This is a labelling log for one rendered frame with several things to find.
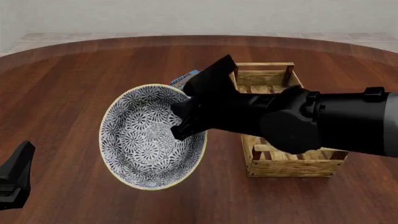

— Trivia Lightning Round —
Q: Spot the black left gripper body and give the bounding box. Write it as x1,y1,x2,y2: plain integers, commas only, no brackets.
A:
0,177,32,210

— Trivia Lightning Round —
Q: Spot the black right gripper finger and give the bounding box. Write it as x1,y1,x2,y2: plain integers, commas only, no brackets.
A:
183,54,239,99

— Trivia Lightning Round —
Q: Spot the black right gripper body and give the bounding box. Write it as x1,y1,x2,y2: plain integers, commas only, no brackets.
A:
170,97,216,141

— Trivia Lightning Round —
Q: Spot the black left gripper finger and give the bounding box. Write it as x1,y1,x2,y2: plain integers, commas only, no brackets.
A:
0,140,36,188

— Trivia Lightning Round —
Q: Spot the black white patterned bowl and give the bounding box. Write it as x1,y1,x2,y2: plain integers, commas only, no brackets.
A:
98,83,208,191

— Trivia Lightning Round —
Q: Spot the wooden slat tray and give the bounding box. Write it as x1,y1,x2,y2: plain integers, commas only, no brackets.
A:
229,62,349,179

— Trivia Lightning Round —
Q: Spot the printed chocolate food box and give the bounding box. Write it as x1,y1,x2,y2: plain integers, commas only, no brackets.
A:
167,69,201,91

